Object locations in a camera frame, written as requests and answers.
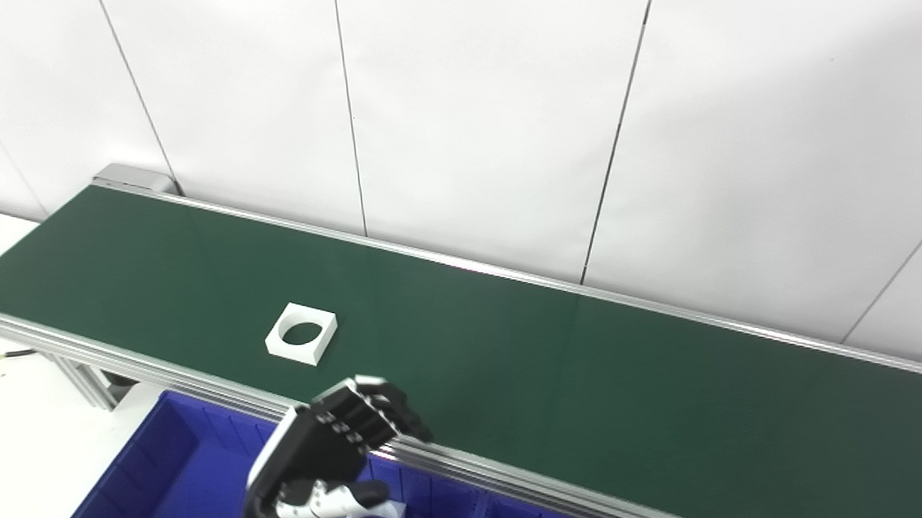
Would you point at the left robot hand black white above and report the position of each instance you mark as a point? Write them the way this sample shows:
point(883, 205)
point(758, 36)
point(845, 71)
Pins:
point(321, 448)

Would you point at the green conveyor belt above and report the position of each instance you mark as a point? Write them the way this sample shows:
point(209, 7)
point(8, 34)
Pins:
point(514, 367)
point(119, 365)

